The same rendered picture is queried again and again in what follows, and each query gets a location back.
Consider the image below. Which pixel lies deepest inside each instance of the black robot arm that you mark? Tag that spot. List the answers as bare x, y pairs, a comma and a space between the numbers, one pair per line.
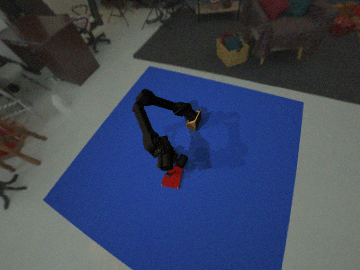
151, 139

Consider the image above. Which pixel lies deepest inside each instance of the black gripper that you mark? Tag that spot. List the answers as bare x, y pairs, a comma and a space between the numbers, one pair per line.
181, 161

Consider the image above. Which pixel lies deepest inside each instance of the red circuit board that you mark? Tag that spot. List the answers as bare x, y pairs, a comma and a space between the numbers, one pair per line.
172, 178

